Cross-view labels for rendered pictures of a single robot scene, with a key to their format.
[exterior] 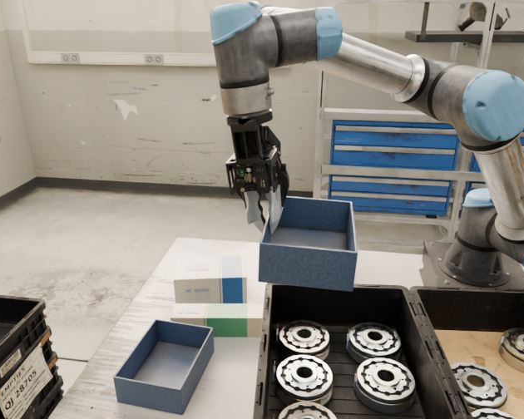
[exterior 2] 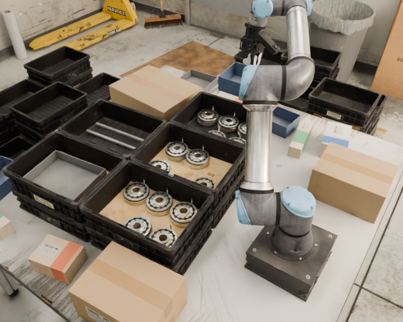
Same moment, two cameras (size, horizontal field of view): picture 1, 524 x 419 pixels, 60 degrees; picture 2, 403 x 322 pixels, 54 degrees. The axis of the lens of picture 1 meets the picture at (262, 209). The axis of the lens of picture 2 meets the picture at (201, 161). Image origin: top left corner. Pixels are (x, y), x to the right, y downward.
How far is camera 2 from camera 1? 2.00 m
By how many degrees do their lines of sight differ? 92
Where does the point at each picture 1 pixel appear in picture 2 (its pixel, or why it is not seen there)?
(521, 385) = (192, 177)
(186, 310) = (306, 125)
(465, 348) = (220, 175)
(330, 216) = not seen: hidden behind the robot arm
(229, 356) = (279, 142)
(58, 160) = not seen: outside the picture
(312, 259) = (226, 73)
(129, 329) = (311, 119)
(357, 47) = (289, 29)
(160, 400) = not seen: hidden behind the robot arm
